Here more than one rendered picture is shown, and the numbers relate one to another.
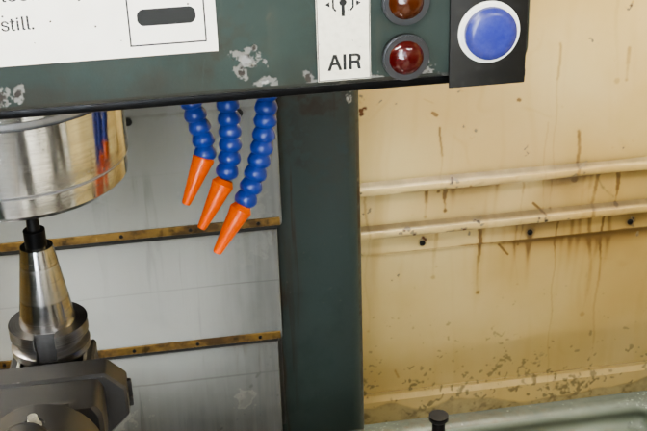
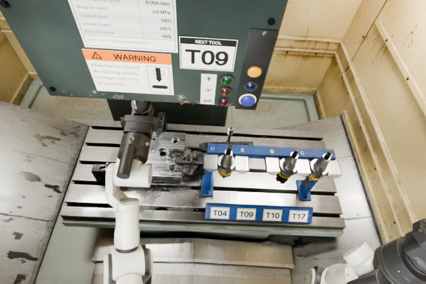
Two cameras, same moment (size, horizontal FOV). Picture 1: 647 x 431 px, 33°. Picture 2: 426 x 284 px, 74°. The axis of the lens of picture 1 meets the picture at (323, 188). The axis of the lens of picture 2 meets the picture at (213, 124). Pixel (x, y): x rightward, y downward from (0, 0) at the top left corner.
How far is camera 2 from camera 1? 0.33 m
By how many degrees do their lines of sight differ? 29
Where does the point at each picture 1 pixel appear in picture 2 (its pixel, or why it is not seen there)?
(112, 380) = (154, 123)
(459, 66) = (238, 105)
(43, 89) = (128, 96)
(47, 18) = (128, 83)
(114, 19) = (146, 85)
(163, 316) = not seen: hidden behind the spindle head
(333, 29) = (205, 94)
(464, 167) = not seen: hidden behind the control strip
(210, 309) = not seen: hidden behind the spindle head
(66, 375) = (143, 120)
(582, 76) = (314, 12)
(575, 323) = (293, 76)
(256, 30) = (184, 92)
